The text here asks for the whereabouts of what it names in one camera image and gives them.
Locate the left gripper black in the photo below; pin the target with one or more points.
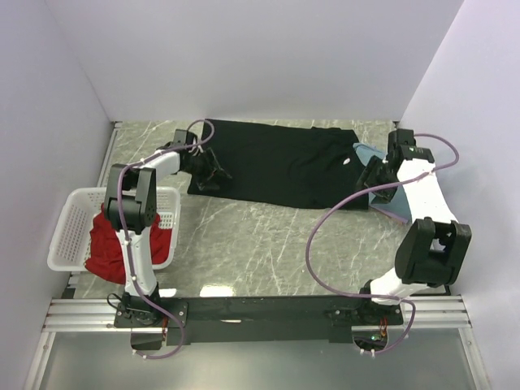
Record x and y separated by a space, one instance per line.
204 181

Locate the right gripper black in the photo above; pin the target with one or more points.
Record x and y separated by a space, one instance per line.
367 176

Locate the black t shirt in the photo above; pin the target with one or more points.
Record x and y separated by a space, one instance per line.
304 168

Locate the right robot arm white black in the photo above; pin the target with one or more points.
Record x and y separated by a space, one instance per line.
434 248

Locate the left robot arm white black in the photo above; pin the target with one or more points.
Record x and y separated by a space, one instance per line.
130 204

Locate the folded blue t shirt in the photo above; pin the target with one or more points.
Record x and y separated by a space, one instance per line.
364 152

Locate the folded purple t shirt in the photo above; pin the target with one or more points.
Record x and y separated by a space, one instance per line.
399 213

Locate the red t shirt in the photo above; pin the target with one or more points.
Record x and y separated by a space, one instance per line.
106 257

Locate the white plastic laundry basket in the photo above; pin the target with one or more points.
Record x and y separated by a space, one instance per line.
70 244

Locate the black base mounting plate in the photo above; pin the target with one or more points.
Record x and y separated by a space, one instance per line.
248 319

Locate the aluminium rail frame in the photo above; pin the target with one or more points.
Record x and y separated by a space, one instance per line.
94 315

